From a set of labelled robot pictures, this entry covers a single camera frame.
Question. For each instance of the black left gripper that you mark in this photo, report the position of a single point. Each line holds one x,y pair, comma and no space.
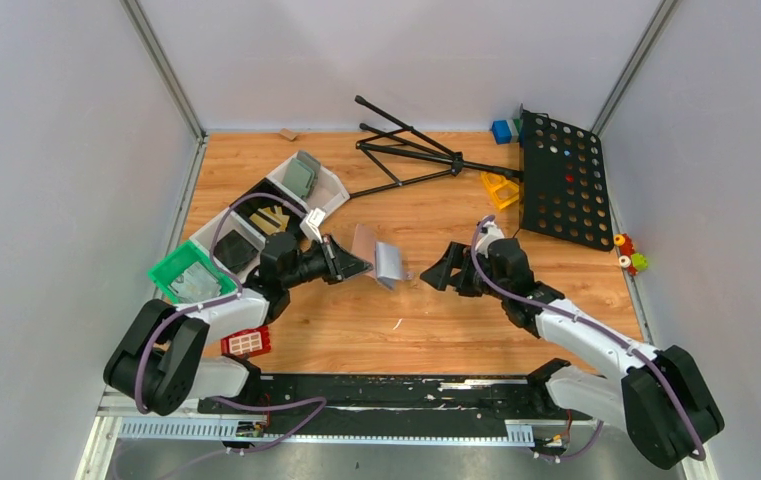
335,259

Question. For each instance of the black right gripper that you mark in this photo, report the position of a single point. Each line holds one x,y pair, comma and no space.
461,269

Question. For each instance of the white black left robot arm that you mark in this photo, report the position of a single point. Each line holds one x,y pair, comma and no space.
159,361

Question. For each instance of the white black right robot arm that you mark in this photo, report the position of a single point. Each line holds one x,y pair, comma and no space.
657,397

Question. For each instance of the black plastic bin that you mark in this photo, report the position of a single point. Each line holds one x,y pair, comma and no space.
274,197

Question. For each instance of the white bin far end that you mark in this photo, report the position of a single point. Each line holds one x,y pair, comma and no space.
329,193

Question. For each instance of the tan black item in bin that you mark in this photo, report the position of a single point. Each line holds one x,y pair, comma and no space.
274,219

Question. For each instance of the grey green pouch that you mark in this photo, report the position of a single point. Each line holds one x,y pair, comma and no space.
301,174

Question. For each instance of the black folding tripod stand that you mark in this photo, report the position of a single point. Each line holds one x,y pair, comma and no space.
409,143

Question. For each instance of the white bin near green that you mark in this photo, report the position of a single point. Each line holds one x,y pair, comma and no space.
208,235

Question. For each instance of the small wooden block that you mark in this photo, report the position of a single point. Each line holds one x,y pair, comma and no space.
288,134

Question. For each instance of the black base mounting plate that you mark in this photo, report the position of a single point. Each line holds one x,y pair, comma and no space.
450,406

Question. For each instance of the black perforated music tray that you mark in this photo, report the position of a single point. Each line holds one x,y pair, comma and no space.
564,188

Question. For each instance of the blue toy block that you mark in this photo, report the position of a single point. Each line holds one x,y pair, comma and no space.
506,131

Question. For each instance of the clear packet in green bin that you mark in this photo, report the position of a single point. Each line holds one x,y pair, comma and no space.
196,283

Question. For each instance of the red yellow toy piece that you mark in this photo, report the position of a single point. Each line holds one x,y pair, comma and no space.
624,245

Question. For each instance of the green plastic bin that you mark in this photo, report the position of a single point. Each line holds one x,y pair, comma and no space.
165,271

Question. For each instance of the green white toy piece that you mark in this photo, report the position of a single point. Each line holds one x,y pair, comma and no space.
634,263

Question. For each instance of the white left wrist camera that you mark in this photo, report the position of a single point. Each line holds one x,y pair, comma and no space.
310,224

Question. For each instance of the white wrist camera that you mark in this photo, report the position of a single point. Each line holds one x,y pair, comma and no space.
310,224
486,233

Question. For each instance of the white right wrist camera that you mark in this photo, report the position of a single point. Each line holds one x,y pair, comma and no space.
486,233

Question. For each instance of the yellow toy frame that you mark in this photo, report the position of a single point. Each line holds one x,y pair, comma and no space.
502,192

